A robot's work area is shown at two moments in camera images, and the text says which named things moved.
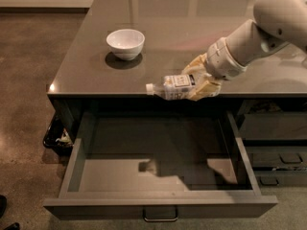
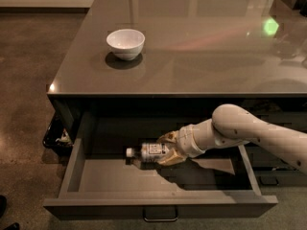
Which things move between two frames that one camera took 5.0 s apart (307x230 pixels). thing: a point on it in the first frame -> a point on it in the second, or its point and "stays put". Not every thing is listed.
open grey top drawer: (158, 163) stays put
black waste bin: (59, 135) stays put
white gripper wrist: (220, 59) -> (187, 142)
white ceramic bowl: (126, 44) stays put
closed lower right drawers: (274, 137) stays put
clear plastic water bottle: (174, 86) -> (149, 152)
